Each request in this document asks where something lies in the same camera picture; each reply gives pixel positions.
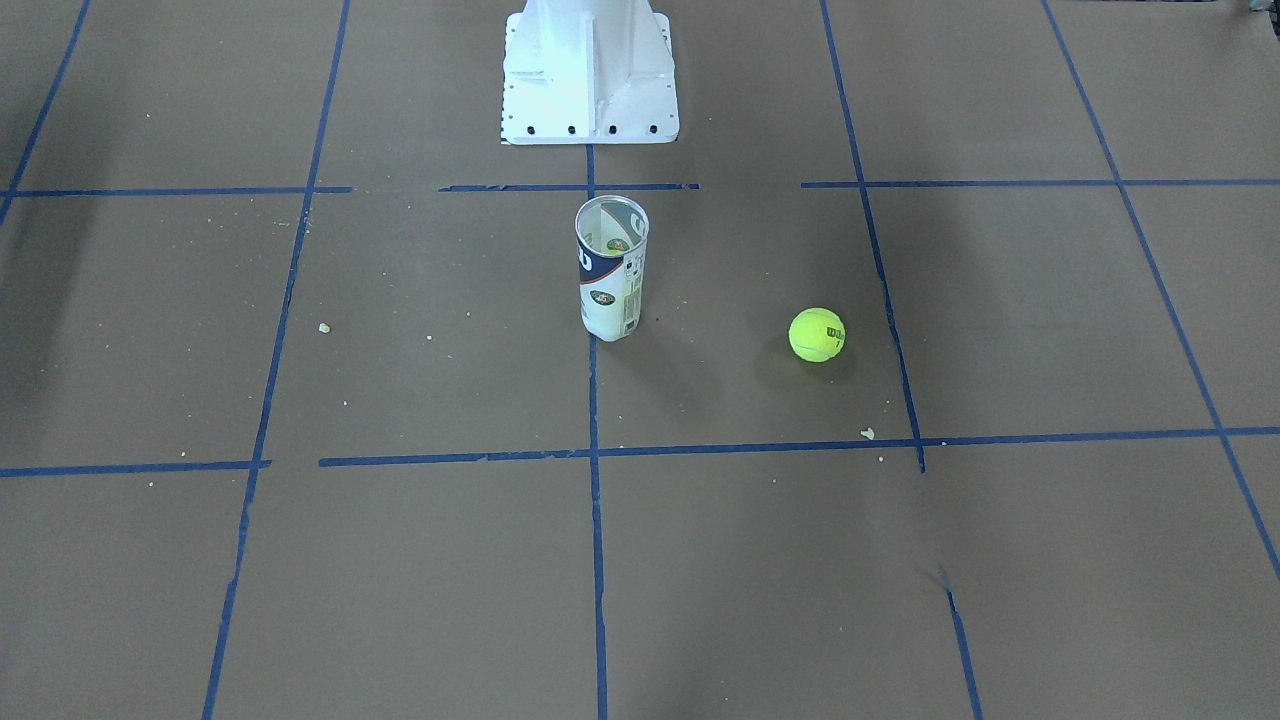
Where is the yellow tennis ball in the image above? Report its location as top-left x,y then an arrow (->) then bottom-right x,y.
787,307 -> 846,363

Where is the clear tennis ball can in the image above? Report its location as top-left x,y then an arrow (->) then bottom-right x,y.
573,195 -> 650,342

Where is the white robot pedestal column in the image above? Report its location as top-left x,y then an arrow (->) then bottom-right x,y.
500,1 -> 681,146

